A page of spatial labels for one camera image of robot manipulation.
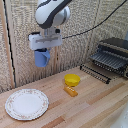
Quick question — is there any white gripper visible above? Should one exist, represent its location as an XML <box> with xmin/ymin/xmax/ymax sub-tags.
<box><xmin>28</xmin><ymin>31</ymin><xmax>64</xmax><ymax>52</ymax></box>

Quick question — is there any cobalt blue cup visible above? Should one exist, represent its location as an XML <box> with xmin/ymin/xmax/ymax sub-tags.
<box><xmin>34</xmin><ymin>48</ymin><xmax>52</xmax><ymax>68</ymax></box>

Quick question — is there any yellow bowl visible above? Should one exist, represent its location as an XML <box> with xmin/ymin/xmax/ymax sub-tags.
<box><xmin>63</xmin><ymin>73</ymin><xmax>82</xmax><ymax>88</ymax></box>

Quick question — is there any yellow rectangular block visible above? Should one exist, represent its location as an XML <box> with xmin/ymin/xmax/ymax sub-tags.
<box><xmin>63</xmin><ymin>85</ymin><xmax>79</xmax><ymax>98</ymax></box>

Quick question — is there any white floral-rimmed plate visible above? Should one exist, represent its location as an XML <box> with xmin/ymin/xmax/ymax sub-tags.
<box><xmin>4</xmin><ymin>88</ymin><xmax>50</xmax><ymax>121</ymax></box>

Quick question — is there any black toaster oven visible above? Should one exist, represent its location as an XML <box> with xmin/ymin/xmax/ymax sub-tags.
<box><xmin>88</xmin><ymin>37</ymin><xmax>128</xmax><ymax>80</ymax></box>

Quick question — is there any black cable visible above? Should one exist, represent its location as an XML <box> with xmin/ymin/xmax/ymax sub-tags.
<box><xmin>61</xmin><ymin>0</ymin><xmax>128</xmax><ymax>40</ymax></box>

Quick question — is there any black wire oven rack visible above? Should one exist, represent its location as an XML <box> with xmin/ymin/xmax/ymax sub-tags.
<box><xmin>79</xmin><ymin>63</ymin><xmax>112</xmax><ymax>85</ymax></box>

